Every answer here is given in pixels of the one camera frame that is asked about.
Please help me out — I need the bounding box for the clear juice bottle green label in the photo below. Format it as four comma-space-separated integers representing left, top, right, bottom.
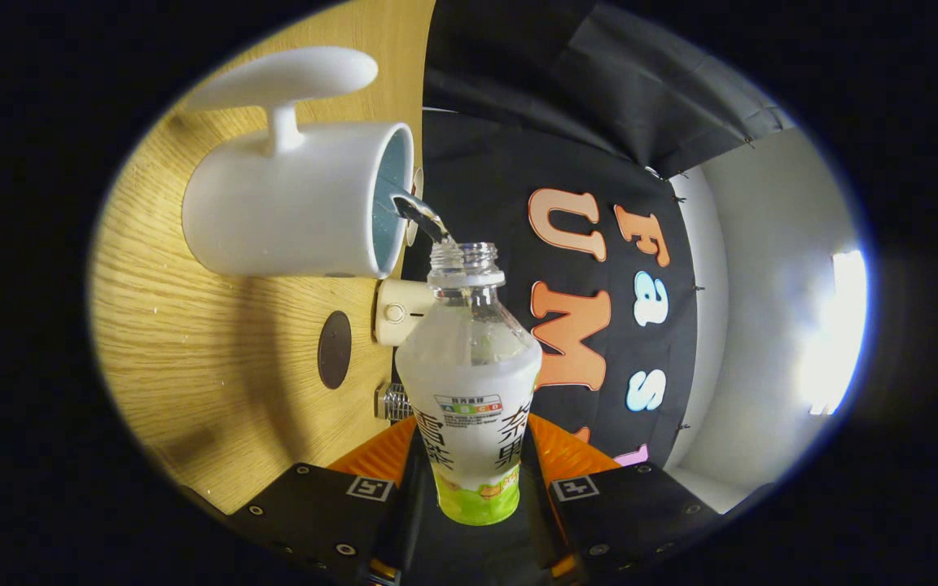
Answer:
395, 242, 543, 527

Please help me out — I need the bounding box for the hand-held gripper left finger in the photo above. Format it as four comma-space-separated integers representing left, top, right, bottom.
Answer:
229, 415, 423, 586

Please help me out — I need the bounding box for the dark round coaster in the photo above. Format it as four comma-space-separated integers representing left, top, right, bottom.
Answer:
318, 310, 353, 390

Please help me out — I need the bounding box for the white toaster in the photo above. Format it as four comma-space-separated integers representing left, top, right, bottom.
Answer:
374, 278, 437, 348

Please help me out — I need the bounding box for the white cup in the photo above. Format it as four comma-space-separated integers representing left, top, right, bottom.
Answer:
182, 46, 416, 280

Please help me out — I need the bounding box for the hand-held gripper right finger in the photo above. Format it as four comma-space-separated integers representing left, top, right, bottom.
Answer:
522, 413, 718, 583

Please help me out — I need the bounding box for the wooden table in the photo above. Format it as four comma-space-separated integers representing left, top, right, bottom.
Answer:
88, 0, 437, 515

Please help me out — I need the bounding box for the metal wire utensil holder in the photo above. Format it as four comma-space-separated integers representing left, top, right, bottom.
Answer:
375, 383, 413, 422

